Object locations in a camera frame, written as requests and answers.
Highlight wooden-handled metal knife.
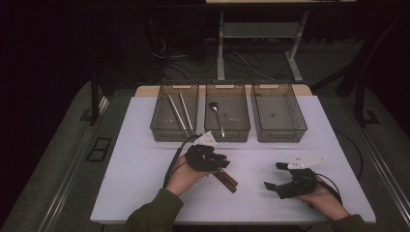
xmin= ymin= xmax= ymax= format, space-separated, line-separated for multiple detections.
xmin=212 ymin=171 xmax=238 ymax=194

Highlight shiny metal spoon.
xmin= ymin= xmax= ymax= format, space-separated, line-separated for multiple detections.
xmin=208 ymin=101 xmax=226 ymax=138

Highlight aluminium floor rail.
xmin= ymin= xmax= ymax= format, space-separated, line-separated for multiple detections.
xmin=357 ymin=125 xmax=410 ymax=220
xmin=38 ymin=95 xmax=110 ymax=232

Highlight right hand-held gripper cable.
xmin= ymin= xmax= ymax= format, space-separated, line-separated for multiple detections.
xmin=317 ymin=173 xmax=343 ymax=206

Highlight hand-held gripper cable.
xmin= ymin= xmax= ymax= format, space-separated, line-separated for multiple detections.
xmin=162 ymin=134 xmax=199 ymax=189
xmin=317 ymin=173 xmax=343 ymax=206

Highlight person's left hand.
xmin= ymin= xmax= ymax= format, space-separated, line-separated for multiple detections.
xmin=165 ymin=155 xmax=213 ymax=197

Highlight person's right hand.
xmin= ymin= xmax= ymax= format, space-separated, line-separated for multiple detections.
xmin=294 ymin=184 xmax=351 ymax=222

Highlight white desk frame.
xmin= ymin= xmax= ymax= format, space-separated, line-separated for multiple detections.
xmin=205 ymin=0 xmax=358 ymax=83

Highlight floor cables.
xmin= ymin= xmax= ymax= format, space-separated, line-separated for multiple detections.
xmin=151 ymin=35 xmax=276 ymax=81

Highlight smoky translucent plastic bin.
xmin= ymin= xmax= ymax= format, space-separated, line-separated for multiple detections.
xmin=203 ymin=79 xmax=251 ymax=143
xmin=250 ymin=80 xmax=308 ymax=144
xmin=149 ymin=80 xmax=200 ymax=143

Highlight black metal stand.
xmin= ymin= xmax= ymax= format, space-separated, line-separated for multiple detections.
xmin=354 ymin=57 xmax=382 ymax=128

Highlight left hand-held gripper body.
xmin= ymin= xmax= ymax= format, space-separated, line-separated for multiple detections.
xmin=184 ymin=130 xmax=226 ymax=172

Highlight black floor cable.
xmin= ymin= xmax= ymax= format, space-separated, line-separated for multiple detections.
xmin=333 ymin=128 xmax=366 ymax=183

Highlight left hand-held gripper cable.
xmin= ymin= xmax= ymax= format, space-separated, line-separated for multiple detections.
xmin=162 ymin=134 xmax=199 ymax=189

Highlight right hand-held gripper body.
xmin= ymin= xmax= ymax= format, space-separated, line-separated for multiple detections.
xmin=275 ymin=154 xmax=327 ymax=200

